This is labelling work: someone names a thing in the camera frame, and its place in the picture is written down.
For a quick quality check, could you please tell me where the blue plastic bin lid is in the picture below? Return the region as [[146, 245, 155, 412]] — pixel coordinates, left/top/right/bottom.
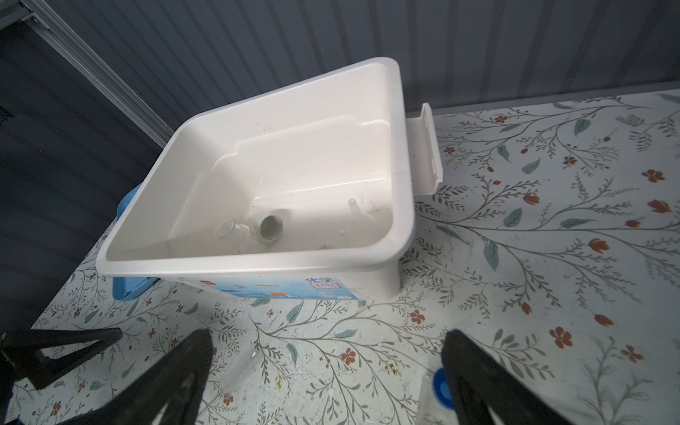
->
[[110, 182, 160, 302]]

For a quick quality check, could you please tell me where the blue capped test tube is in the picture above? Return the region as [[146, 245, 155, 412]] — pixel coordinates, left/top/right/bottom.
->
[[414, 368, 459, 425]]

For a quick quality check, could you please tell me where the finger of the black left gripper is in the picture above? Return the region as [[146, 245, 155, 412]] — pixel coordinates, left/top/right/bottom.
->
[[1, 328, 122, 391]]

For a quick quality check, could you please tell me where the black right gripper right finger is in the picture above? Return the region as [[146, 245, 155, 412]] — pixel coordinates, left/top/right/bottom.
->
[[441, 329, 568, 424]]

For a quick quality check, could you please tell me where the white plastic storage bin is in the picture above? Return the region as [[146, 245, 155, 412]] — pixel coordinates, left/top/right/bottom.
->
[[97, 58, 444, 301]]

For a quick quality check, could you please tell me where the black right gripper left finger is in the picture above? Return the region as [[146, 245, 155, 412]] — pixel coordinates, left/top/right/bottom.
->
[[66, 329, 214, 424]]

